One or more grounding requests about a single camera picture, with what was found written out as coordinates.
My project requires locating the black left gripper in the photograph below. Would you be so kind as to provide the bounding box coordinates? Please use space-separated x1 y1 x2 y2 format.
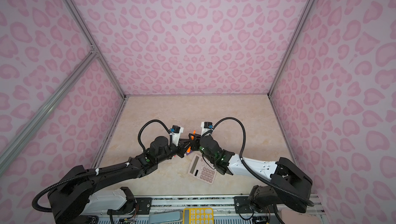
157 138 189 165

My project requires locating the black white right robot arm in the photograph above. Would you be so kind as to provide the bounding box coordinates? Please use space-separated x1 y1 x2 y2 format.
189 134 315 213

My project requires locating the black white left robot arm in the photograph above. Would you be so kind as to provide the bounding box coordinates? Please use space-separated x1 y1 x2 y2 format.
48 136 196 224

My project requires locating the pink white calculator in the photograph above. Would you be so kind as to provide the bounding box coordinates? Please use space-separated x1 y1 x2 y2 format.
188 154 217 185

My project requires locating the yellow calculator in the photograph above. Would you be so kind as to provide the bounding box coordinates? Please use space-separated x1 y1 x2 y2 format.
183 207 214 224

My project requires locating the grey blue case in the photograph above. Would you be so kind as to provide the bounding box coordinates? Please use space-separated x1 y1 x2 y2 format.
148 211 183 224

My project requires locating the pink box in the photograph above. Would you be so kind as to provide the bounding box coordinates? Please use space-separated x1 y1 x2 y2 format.
279 209 322 224

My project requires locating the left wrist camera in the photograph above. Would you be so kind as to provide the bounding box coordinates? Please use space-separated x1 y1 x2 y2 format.
170 126 184 147

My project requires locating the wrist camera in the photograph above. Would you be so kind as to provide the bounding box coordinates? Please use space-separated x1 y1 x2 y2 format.
201 122 213 137
170 126 184 147

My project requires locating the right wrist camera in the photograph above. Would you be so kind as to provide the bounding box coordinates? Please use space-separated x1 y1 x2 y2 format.
201 122 213 137

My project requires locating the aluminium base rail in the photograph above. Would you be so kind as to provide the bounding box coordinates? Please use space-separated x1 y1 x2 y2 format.
94 195 329 224

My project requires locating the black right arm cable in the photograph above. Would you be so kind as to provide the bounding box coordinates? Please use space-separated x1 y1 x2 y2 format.
210 117 315 207

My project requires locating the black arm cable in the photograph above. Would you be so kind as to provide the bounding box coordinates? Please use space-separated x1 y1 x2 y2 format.
31 119 174 213
210 117 315 207

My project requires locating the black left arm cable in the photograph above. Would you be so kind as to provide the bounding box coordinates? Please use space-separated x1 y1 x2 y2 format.
31 119 174 213

